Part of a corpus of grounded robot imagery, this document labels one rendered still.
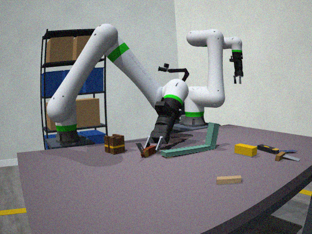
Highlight green l-shaped bar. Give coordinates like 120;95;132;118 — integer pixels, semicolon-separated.
161;122;219;157

